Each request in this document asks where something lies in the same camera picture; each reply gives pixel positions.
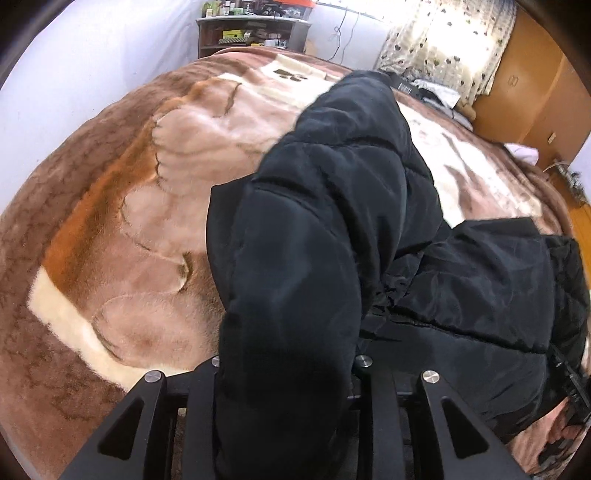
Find white pillow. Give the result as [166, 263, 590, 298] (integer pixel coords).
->
[503, 143, 540, 166]

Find orange wooden wardrobe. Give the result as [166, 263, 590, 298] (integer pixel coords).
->
[474, 8, 590, 166]

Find heart pattern curtain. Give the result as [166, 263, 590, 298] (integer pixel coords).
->
[376, 0, 517, 105]

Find black puffer jacket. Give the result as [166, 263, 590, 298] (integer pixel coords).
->
[206, 71, 590, 479]

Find person's right hand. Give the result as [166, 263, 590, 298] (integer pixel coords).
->
[533, 400, 590, 479]

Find power strip with cables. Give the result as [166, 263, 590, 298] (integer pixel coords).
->
[543, 160, 588, 204]

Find orange wooden headboard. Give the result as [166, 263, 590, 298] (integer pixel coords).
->
[550, 171, 591, 249]

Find pile of items by curtain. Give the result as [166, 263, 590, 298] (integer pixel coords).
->
[386, 72, 476, 130]

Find grey cluttered shelf unit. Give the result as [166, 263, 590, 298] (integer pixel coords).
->
[197, 1, 315, 58]

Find brown teddy bear blanket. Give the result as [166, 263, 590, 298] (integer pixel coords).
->
[1, 47, 576, 479]

